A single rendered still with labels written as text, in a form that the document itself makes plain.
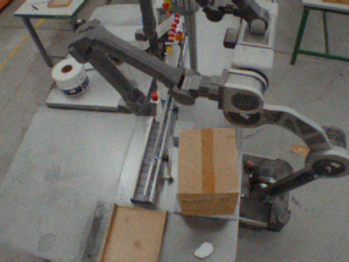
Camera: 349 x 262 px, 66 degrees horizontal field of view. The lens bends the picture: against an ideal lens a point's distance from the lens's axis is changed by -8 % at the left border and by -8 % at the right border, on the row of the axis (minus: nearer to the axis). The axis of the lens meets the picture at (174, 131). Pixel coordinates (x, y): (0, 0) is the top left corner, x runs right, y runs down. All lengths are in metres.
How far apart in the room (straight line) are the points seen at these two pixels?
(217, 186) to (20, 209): 1.06
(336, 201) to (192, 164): 1.58
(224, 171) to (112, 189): 0.62
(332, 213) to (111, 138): 1.74
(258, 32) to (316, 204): 1.67
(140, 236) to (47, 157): 0.73
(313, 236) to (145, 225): 1.37
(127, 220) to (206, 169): 0.49
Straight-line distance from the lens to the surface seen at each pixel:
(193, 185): 1.13
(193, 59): 1.75
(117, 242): 1.41
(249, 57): 0.96
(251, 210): 2.05
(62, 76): 1.85
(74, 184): 1.60
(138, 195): 1.41
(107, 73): 1.05
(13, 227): 1.68
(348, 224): 2.49
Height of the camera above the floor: 2.15
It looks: 55 degrees down
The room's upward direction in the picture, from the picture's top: 10 degrees counter-clockwise
